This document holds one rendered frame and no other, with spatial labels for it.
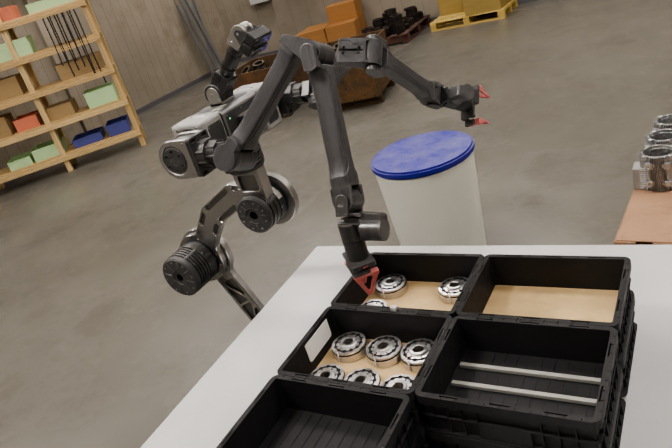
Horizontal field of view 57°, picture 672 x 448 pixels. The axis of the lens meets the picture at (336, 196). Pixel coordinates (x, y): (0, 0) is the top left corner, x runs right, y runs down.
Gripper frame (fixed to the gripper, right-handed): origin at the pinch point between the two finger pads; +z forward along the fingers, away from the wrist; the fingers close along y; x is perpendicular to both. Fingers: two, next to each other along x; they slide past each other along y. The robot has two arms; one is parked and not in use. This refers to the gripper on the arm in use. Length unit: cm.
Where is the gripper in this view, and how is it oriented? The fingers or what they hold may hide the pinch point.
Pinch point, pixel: (366, 286)
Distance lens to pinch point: 163.5
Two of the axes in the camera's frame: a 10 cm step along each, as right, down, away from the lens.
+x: -9.3, 3.3, -1.4
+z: 2.6, 8.9, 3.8
